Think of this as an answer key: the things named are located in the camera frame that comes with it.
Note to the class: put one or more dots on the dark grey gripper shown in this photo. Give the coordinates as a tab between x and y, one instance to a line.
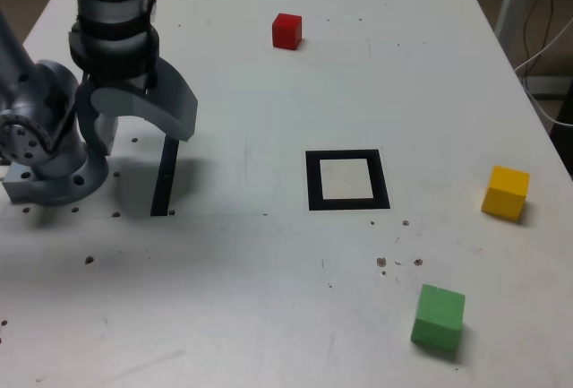
136	82

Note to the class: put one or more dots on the red cube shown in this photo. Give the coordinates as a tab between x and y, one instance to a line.
286	31

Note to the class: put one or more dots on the green cube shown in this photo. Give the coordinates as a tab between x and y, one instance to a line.
438	321

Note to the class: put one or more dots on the yellow cube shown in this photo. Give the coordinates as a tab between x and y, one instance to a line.
503	195

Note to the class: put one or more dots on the black tape square outline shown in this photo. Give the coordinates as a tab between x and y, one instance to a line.
313	182

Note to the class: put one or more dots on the black tape strip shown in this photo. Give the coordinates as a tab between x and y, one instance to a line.
162	182

